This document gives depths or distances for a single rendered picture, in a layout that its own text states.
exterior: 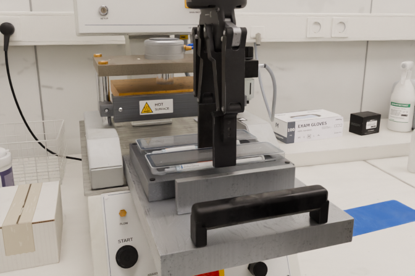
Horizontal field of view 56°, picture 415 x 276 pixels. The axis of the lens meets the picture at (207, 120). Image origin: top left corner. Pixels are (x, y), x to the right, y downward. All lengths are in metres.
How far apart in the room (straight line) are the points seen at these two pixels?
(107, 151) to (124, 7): 0.38
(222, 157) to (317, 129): 0.87
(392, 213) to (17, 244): 0.79
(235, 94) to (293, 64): 1.06
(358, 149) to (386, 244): 0.49
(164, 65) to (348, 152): 0.77
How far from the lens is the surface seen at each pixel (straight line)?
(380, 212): 1.01
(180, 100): 0.70
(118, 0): 0.90
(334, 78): 1.59
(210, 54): 0.47
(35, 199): 0.85
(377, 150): 1.36
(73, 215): 0.96
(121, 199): 0.63
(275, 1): 1.45
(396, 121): 1.54
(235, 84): 0.45
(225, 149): 0.49
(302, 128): 1.30
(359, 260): 0.82
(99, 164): 0.62
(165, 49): 0.75
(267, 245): 0.42
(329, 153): 1.26
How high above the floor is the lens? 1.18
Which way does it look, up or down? 14 degrees down
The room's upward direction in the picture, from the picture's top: straight up
